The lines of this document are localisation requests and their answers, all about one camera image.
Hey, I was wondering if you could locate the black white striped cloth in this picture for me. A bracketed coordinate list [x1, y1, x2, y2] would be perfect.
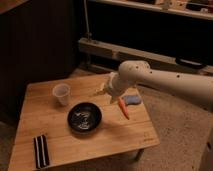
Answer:
[33, 135, 50, 169]

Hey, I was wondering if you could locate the wooden bench rail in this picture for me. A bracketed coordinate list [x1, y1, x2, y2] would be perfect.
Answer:
[78, 38, 213, 74]

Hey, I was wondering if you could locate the blue sponge toy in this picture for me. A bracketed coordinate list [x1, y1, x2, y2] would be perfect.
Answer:
[122, 95, 142, 106]

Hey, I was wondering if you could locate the wooden table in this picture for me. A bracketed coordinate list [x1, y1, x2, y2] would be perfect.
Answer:
[8, 74, 159, 171]

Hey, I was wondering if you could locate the metal pole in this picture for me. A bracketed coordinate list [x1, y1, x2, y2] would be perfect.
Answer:
[83, 0, 92, 41]

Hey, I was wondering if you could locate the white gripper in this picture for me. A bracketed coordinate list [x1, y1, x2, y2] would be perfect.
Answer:
[95, 72, 131, 102]

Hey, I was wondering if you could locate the black handle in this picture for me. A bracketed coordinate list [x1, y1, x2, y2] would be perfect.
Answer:
[175, 58, 207, 69]

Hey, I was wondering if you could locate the translucent plastic cup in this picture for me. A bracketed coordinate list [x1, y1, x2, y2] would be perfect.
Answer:
[52, 83, 70, 106]

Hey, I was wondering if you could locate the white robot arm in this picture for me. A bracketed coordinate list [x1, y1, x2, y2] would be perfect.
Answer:
[97, 61, 213, 112]

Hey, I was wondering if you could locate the orange carrot toy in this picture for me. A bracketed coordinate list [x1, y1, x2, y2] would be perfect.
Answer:
[117, 97, 130, 120]

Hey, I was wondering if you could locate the black ceramic bowl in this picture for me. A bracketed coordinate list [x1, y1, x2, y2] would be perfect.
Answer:
[67, 102, 102, 133]

